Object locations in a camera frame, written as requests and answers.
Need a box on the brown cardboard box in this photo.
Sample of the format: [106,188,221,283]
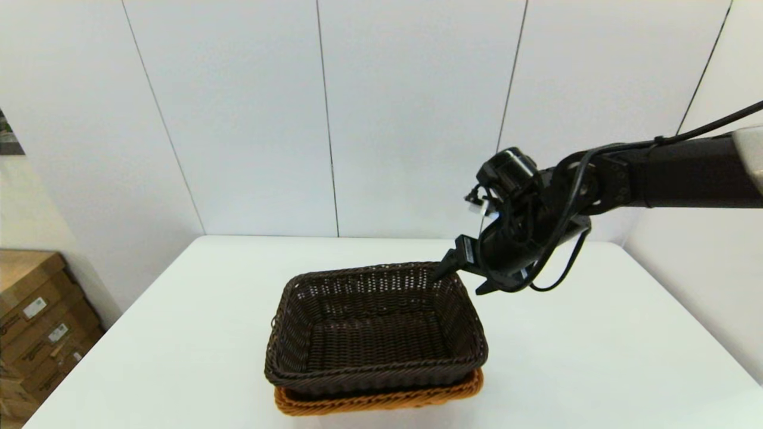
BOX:
[0,377,44,426]
[24,328,108,406]
[0,250,81,349]
[0,298,102,379]

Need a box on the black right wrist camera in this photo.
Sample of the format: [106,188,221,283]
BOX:
[464,147,541,216]

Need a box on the dark brown wicker basket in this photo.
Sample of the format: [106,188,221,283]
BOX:
[264,262,489,400]

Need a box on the orange wicker basket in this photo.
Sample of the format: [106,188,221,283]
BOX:
[274,368,484,416]

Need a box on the dark wall picture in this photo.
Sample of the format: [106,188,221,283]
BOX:
[0,106,27,157]

